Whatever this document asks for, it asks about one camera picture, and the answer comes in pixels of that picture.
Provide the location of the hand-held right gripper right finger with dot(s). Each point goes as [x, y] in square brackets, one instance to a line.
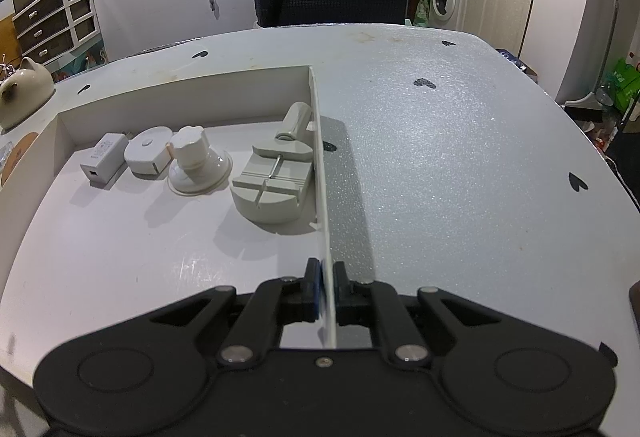
[342, 292]

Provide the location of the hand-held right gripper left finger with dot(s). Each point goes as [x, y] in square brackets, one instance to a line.
[314, 289]

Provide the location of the white watch link tool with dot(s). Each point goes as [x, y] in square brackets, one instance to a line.
[272, 184]

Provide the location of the white suction cup knob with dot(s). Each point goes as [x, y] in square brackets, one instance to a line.
[197, 162]

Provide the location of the white shallow box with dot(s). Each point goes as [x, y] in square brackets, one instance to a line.
[125, 242]

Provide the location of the white round tape measure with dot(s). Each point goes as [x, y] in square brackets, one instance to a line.
[146, 152]

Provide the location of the white charger adapter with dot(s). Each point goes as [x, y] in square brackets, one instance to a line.
[104, 159]

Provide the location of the patterned dark box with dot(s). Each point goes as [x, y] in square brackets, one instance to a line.
[515, 62]

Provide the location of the green plastic bag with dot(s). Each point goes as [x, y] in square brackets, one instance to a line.
[422, 9]

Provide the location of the round wooden coaster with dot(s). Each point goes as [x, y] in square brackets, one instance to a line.
[21, 152]

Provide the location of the white lower kitchen cabinets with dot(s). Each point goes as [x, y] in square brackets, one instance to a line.
[497, 7]

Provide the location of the beige cat-shaped ceramic pot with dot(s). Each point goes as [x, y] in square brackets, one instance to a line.
[22, 92]

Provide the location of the mop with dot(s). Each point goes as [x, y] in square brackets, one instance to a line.
[607, 47]

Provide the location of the white drawer cabinet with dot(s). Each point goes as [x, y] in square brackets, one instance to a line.
[55, 22]

